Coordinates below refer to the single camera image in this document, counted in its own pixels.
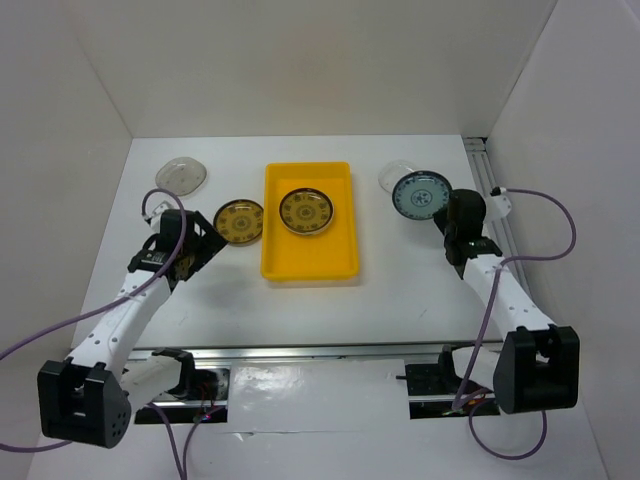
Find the aluminium rail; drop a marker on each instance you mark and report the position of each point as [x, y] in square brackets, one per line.
[403, 350]
[496, 224]

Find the clear glass plate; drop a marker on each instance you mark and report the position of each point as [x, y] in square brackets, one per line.
[393, 172]
[181, 176]

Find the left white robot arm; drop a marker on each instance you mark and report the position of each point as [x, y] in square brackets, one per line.
[91, 395]

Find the right side aluminium rail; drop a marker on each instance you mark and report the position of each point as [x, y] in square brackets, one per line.
[496, 224]

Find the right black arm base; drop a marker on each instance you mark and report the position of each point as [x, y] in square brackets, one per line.
[431, 394]

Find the yellow brown patterned plate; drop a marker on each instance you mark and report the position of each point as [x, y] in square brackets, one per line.
[306, 211]
[240, 221]

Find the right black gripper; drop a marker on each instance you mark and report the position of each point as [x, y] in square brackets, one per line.
[439, 220]

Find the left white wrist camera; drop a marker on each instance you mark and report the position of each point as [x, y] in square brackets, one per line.
[153, 218]

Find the clear glass plate left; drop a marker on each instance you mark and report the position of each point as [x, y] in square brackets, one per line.
[181, 176]

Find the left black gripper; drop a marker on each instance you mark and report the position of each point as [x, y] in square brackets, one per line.
[210, 243]

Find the yellow plastic bin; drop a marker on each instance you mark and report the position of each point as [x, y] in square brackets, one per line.
[328, 255]

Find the teal green plate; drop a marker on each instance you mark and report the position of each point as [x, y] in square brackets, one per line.
[421, 194]

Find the front aluminium rail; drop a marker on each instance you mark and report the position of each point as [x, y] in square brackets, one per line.
[403, 350]

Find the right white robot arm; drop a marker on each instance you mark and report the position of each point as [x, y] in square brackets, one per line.
[521, 355]

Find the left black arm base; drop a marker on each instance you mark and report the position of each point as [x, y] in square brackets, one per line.
[206, 402]

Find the clear glass plate right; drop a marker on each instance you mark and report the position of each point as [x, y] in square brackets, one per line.
[393, 172]

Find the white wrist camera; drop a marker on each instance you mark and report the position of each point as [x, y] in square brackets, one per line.
[497, 205]
[153, 218]

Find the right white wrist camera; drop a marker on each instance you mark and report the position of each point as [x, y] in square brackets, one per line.
[497, 205]

